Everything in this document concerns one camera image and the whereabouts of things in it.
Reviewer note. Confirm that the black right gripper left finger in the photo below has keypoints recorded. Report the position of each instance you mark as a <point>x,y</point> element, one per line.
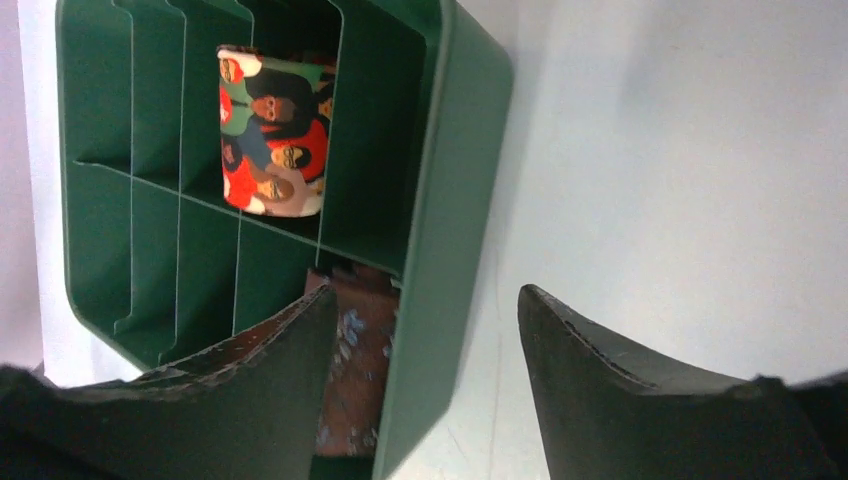
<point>244,408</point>

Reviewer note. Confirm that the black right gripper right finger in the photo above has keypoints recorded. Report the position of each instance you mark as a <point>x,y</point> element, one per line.
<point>609,407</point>

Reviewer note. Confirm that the brown patterned rolled tie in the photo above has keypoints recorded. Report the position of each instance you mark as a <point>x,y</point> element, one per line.
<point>353,398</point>

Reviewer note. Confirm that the green compartment organizer tray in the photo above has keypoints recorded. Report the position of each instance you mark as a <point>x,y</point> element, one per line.
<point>157,268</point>

